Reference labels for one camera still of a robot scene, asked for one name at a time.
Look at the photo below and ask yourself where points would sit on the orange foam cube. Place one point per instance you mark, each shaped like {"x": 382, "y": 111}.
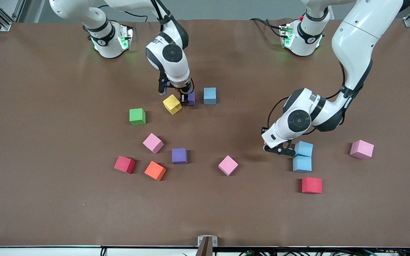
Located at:
{"x": 155, "y": 170}

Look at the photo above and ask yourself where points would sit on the crimson foam cube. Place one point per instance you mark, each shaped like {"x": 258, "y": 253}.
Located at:
{"x": 124, "y": 164}

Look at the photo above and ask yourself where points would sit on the green foam cube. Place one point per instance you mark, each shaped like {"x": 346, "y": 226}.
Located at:
{"x": 137, "y": 116}

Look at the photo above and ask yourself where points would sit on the brown table mat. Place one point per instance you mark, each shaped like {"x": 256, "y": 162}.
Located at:
{"x": 48, "y": 199}

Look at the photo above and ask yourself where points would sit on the white table edge rail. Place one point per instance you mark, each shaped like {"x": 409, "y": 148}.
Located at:
{"x": 30, "y": 252}

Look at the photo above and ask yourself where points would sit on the purple foam cube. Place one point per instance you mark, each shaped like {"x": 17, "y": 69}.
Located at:
{"x": 179, "y": 156}
{"x": 191, "y": 99}

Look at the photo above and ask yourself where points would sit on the metal edge bracket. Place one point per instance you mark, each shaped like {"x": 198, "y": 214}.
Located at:
{"x": 201, "y": 241}

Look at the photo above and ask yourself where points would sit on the red foam cube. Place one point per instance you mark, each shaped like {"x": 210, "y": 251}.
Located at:
{"x": 311, "y": 185}

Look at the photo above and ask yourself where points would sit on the light blue foam cube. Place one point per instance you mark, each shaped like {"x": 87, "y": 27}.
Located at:
{"x": 302, "y": 164}
{"x": 210, "y": 96}
{"x": 304, "y": 149}

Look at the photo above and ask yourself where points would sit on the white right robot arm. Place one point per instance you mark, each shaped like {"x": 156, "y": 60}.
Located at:
{"x": 69, "y": 9}

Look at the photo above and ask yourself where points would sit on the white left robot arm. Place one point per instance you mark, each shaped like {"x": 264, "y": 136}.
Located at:
{"x": 361, "y": 35}

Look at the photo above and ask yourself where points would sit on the pink foam cube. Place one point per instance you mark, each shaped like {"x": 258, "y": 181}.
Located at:
{"x": 153, "y": 143}
{"x": 228, "y": 165}
{"x": 361, "y": 149}

